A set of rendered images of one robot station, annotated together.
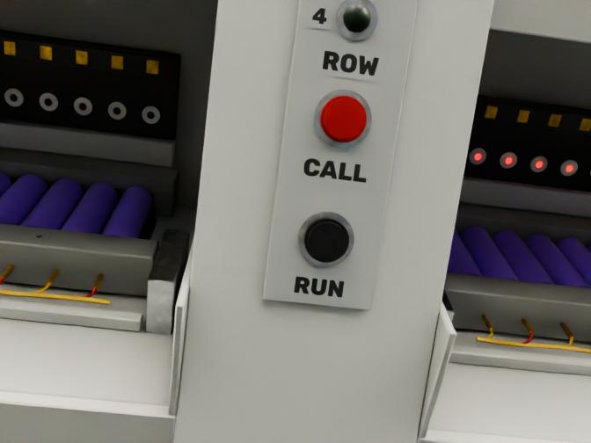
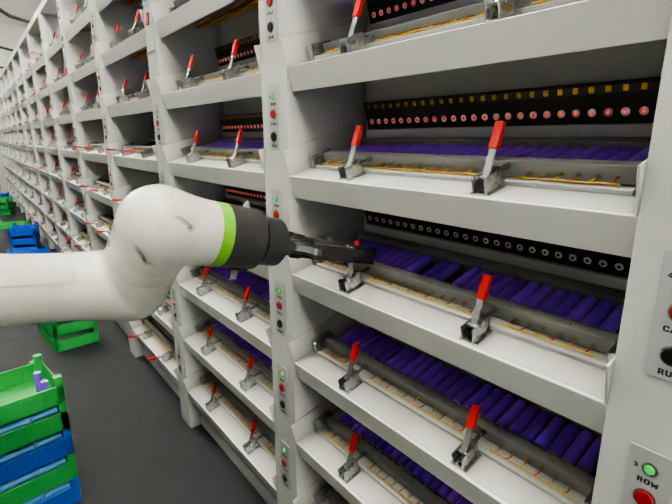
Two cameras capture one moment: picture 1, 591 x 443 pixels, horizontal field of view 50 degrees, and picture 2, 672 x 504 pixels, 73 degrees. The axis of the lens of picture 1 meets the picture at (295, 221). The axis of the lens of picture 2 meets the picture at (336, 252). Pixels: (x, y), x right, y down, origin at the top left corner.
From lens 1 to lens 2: 0.34 m
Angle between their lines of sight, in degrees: 55
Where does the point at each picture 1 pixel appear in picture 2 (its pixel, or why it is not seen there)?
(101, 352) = (586, 374)
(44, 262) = (571, 334)
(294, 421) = (656, 423)
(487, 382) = not seen: outside the picture
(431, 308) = not seen: outside the picture
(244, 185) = (638, 329)
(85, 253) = (587, 334)
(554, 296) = not seen: outside the picture
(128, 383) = (593, 388)
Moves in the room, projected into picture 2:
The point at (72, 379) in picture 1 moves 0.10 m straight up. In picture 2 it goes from (572, 380) to (584, 297)
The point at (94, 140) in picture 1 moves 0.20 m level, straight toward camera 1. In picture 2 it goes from (607, 278) to (577, 324)
